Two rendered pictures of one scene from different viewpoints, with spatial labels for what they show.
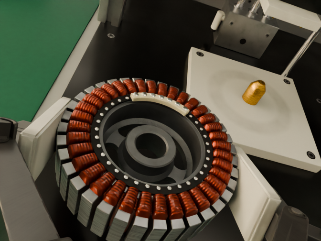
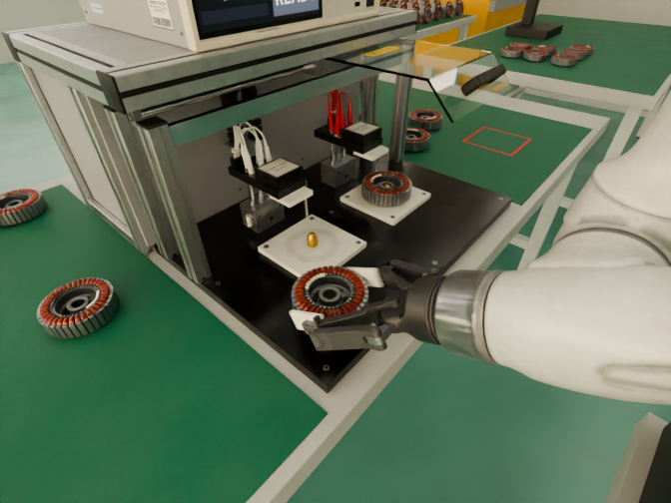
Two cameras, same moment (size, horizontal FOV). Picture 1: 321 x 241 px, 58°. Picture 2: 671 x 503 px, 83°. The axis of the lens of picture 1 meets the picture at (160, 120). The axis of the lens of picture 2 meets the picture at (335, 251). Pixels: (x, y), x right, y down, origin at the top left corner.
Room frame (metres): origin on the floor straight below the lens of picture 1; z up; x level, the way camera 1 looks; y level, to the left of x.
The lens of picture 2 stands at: (-0.20, 0.23, 1.24)
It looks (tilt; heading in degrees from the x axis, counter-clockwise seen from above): 40 degrees down; 323
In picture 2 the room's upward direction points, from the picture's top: 1 degrees counter-clockwise
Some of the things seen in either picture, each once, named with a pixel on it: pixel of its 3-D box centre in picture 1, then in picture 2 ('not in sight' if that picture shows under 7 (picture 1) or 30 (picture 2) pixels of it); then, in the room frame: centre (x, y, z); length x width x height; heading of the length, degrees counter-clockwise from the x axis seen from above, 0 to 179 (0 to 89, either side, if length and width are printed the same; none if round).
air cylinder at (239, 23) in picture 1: (243, 27); (263, 211); (0.43, -0.06, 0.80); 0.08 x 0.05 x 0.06; 101
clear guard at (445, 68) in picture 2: not in sight; (410, 71); (0.35, -0.38, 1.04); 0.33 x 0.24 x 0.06; 11
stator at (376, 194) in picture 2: not in sight; (386, 188); (0.33, -0.32, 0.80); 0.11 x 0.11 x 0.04
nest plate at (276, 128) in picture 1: (247, 102); (313, 247); (0.29, -0.09, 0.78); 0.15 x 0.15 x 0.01; 11
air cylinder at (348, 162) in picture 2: not in sight; (338, 170); (0.47, -0.30, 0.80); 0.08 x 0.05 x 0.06; 101
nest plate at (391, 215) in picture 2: not in sight; (385, 197); (0.33, -0.32, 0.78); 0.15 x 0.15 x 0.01; 11
